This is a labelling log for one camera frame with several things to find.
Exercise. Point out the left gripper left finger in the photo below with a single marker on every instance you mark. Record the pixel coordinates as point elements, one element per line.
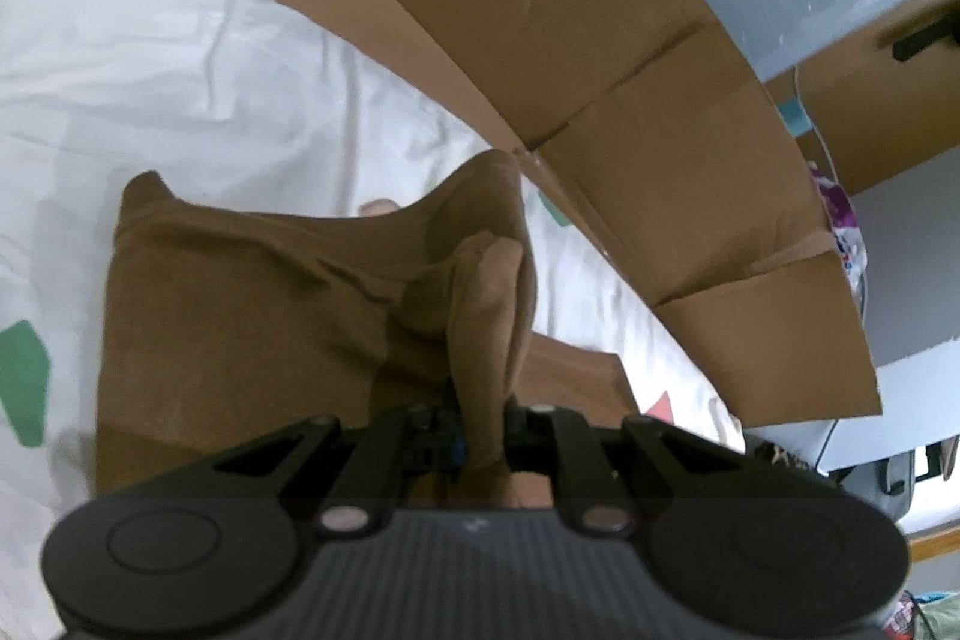
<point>390,456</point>

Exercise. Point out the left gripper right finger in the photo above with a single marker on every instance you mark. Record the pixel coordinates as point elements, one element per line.
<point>561,445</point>

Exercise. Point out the brown t-shirt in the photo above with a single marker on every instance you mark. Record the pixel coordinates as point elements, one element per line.
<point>221,327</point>

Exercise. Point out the purple white refill pouch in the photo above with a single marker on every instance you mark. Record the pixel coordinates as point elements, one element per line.
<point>847,231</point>

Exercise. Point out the blue cap detergent bottle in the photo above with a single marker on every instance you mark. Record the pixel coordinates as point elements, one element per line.
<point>795,117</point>

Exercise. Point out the large cardboard box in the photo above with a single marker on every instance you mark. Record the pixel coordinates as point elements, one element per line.
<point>666,148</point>

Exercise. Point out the cream bear print blanket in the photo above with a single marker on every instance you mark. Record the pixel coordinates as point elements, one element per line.
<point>237,103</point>

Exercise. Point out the black suitcase with handle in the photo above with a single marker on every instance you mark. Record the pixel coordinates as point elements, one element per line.
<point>888,484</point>

